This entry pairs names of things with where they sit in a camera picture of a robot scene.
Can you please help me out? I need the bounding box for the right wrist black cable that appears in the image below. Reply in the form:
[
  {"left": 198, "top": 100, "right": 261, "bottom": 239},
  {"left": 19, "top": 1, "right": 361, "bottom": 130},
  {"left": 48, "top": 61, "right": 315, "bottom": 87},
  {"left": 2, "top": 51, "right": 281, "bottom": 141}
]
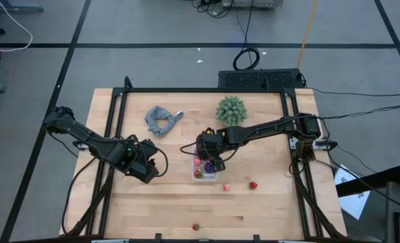
[{"left": 180, "top": 140, "right": 243, "bottom": 163}]

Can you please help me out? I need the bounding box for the grey desk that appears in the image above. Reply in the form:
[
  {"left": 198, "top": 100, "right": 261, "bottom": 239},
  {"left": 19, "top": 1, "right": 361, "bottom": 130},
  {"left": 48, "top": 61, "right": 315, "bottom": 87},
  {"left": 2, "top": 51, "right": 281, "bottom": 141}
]
[{"left": 384, "top": 181, "right": 400, "bottom": 243}]

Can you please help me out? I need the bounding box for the green potted plant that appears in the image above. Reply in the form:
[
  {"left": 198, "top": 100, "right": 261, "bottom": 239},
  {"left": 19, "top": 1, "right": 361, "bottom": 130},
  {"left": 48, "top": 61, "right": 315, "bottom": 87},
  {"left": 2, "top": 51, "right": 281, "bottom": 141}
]
[{"left": 215, "top": 95, "right": 248, "bottom": 128}]

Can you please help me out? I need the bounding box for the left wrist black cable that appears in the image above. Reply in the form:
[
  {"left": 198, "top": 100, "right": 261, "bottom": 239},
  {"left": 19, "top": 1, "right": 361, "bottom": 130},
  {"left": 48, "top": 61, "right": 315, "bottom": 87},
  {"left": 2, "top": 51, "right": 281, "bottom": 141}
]
[{"left": 150, "top": 144, "right": 169, "bottom": 179}]

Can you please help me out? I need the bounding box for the white floor cable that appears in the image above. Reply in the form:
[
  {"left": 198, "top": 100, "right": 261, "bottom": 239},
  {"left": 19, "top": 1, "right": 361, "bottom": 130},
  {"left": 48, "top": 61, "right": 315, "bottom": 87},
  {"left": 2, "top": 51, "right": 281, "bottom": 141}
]
[{"left": 0, "top": 0, "right": 34, "bottom": 53}]

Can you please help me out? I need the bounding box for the clear plastic tupperware container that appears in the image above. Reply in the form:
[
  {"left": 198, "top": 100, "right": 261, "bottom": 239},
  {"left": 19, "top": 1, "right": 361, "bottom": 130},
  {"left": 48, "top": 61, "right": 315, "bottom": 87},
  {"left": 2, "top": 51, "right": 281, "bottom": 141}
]
[{"left": 190, "top": 148, "right": 221, "bottom": 182}]

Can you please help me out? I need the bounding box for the black computer case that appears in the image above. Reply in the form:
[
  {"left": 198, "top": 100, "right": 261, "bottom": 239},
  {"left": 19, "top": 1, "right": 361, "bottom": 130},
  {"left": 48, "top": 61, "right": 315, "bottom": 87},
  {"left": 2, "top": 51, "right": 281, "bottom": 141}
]
[{"left": 218, "top": 68, "right": 305, "bottom": 90}]

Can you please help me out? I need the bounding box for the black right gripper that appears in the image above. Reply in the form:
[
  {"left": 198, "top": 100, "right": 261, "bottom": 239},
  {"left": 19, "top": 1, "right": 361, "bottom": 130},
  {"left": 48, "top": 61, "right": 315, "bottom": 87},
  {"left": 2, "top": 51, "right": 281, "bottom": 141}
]
[{"left": 196, "top": 128, "right": 228, "bottom": 171}]

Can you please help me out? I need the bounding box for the black aluminium table frame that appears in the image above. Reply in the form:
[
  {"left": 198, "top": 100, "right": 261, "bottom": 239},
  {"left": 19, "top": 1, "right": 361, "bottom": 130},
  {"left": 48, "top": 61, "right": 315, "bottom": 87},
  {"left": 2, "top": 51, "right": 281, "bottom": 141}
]
[{"left": 59, "top": 76, "right": 347, "bottom": 240}]

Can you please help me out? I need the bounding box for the coiled black cable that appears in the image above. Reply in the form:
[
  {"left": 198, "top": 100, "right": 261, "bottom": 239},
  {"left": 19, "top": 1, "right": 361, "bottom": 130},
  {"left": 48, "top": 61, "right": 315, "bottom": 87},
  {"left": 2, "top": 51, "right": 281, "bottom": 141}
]
[{"left": 232, "top": 46, "right": 260, "bottom": 71}]

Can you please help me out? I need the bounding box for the yellow cable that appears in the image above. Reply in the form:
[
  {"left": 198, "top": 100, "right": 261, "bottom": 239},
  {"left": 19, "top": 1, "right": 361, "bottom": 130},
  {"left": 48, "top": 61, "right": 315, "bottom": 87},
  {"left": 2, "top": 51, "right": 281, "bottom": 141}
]
[{"left": 297, "top": 0, "right": 319, "bottom": 70}]

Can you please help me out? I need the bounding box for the grey crumpled cloth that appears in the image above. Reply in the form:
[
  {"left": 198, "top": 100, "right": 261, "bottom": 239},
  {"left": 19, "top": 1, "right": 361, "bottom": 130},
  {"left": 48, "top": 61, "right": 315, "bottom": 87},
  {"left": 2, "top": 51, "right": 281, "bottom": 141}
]
[{"left": 144, "top": 105, "right": 184, "bottom": 137}]

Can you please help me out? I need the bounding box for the white paper sheet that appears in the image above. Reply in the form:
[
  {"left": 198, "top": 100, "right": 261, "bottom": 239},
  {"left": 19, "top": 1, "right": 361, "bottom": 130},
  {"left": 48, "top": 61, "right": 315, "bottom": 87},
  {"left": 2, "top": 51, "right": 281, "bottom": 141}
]
[{"left": 334, "top": 164, "right": 371, "bottom": 220}]

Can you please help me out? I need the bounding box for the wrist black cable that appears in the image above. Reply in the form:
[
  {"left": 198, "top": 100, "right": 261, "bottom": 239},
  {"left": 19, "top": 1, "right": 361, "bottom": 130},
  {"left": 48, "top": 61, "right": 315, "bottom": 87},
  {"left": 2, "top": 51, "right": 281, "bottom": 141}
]
[
  {"left": 150, "top": 144, "right": 169, "bottom": 179},
  {"left": 180, "top": 140, "right": 243, "bottom": 163}
]

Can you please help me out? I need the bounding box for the grey equipment case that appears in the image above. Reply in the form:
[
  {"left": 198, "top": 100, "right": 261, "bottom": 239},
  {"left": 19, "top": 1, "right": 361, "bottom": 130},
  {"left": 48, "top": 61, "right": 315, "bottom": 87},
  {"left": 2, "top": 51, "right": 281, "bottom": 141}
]
[{"left": 221, "top": 0, "right": 284, "bottom": 9}]

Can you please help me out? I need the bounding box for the black cable tangle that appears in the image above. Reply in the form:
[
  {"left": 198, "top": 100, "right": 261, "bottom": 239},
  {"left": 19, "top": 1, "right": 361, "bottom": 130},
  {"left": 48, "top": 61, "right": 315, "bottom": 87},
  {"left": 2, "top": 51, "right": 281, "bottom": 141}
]
[{"left": 190, "top": 0, "right": 236, "bottom": 20}]

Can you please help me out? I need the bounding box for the black desk foot bar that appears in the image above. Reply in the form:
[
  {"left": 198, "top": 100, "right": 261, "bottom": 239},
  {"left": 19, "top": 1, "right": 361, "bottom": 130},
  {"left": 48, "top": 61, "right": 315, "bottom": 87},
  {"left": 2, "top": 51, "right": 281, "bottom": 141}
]
[{"left": 336, "top": 165, "right": 400, "bottom": 198}]

